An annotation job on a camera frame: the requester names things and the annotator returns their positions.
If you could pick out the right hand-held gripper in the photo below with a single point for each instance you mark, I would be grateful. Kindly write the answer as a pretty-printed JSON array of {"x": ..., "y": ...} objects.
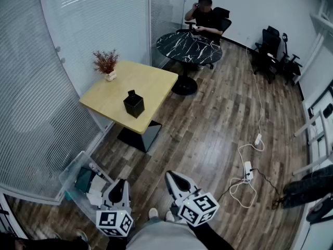
[{"x": 197, "y": 208}]

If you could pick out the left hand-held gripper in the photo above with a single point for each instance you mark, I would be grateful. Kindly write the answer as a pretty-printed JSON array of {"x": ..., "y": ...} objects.
[{"x": 109, "y": 220}]

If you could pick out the black tissue box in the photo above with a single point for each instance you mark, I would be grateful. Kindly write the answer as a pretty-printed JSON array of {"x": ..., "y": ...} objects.
[{"x": 134, "y": 107}]

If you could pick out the person's left forearm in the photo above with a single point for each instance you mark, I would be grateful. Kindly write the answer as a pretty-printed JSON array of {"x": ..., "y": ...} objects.
[{"x": 117, "y": 243}]

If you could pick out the person's right forearm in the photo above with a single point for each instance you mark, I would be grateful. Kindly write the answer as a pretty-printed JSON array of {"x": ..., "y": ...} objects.
[{"x": 208, "y": 237}]

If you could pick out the white papers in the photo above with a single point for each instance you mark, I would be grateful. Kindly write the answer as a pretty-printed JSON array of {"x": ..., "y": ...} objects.
[{"x": 96, "y": 189}]

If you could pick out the person's right shoe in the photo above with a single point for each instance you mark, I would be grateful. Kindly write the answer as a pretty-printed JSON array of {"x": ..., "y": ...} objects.
[{"x": 169, "y": 215}]

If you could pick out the person's shoe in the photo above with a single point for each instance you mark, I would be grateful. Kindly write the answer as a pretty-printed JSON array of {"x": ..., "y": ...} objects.
[
  {"x": 169, "y": 215},
  {"x": 153, "y": 213}
]

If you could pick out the person's left shoe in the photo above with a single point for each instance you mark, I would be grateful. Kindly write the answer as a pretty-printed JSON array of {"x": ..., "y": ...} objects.
[{"x": 153, "y": 213}]

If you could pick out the person's blue jeans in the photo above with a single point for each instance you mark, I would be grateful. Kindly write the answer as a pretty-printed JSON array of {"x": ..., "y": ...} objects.
[{"x": 153, "y": 220}]

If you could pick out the clear plastic bin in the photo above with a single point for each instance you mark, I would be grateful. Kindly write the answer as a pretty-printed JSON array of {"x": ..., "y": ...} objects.
[{"x": 71, "y": 170}]

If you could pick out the person's grey shirt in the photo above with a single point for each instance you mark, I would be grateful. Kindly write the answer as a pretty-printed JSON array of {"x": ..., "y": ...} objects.
[{"x": 164, "y": 237}]

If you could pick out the black table base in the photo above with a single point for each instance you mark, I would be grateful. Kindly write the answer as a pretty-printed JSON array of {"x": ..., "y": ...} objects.
[{"x": 145, "y": 137}]

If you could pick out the reddish plant in white pot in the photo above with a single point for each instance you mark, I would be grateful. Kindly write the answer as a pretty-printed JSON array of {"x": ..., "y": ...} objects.
[{"x": 105, "y": 62}]

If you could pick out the black marble round table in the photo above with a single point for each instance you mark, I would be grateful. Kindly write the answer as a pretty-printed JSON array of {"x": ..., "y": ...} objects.
[{"x": 188, "y": 47}]

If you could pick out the black office chair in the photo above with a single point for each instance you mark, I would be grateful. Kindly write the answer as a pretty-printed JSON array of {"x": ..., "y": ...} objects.
[
  {"x": 268, "y": 48},
  {"x": 290, "y": 64},
  {"x": 225, "y": 22}
]

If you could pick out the round glass wall knob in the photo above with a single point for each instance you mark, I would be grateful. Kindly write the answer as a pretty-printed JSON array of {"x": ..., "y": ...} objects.
[
  {"x": 62, "y": 60},
  {"x": 57, "y": 49}
]

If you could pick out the white metal frame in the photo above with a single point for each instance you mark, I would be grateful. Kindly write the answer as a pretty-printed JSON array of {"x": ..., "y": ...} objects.
[{"x": 316, "y": 118}]

